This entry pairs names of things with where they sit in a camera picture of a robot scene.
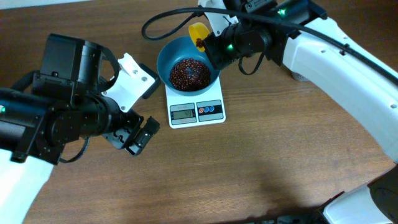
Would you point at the yellow measuring scoop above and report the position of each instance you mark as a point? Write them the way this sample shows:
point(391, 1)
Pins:
point(198, 32)

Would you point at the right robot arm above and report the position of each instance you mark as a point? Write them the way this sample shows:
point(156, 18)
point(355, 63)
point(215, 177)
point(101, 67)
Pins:
point(302, 37)

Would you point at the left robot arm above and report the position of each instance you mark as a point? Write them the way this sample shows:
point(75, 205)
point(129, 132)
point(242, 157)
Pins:
point(81, 91)

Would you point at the red beans in bowl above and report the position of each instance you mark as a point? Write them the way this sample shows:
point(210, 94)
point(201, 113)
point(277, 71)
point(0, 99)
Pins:
point(190, 75)

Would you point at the blue plastic bowl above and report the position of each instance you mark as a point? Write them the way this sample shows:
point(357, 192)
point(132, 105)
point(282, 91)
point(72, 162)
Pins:
point(177, 50)

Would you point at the white digital kitchen scale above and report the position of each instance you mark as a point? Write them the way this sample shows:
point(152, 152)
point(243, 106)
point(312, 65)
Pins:
point(190, 111)

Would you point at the clear plastic bean container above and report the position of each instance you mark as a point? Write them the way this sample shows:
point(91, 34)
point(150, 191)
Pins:
point(298, 77)

